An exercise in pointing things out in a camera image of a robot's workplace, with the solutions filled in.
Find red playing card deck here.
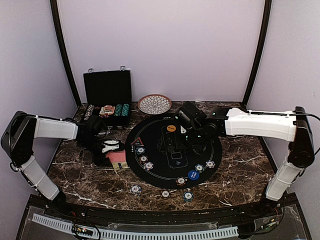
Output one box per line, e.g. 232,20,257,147
105,150,126,166

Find orange big blind button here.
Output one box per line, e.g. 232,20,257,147
166,125,177,133

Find blue small blind button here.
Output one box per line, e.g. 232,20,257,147
188,170,200,181

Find blue tan chip stack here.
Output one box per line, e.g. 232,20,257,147
130,184,142,196

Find blue green chip stack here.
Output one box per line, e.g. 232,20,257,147
182,191,194,202

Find brown white chip stack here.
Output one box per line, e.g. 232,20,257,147
161,190,170,198

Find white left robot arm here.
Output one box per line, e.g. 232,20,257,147
0,111,125,218

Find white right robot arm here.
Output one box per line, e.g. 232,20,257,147
172,102,317,217

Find triangular all in button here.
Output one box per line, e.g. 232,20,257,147
131,137,144,147

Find red dice row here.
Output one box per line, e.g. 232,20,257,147
99,114,110,118

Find cards in case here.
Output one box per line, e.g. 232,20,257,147
99,105,116,116

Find green chip row left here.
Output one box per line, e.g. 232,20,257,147
114,104,123,117

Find green chip row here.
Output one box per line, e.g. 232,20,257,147
121,103,130,117
114,104,123,117

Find round black poker mat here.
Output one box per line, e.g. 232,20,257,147
125,114,223,189

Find green chip row right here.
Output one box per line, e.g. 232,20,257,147
121,103,130,117

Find blue tan chip row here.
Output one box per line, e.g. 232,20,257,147
83,104,95,121

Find black poker chip case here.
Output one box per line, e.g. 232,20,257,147
82,69,133,127

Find patterned ceramic plate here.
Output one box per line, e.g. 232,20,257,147
137,94,172,115

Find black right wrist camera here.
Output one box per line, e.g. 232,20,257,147
174,101,206,128

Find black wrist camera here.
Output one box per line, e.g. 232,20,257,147
174,101,206,128
84,115,104,135

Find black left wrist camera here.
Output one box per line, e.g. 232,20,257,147
84,115,104,135

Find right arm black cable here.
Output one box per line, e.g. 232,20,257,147
247,109,320,120

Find white cable tray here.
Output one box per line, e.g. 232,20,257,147
31,213,239,240

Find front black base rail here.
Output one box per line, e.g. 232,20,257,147
49,197,298,228

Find black corner frame post left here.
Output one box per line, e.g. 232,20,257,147
49,0,82,107

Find black corner frame post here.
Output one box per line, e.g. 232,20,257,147
49,0,82,107
241,0,272,108

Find black corner frame post right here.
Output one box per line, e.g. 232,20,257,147
241,0,272,108

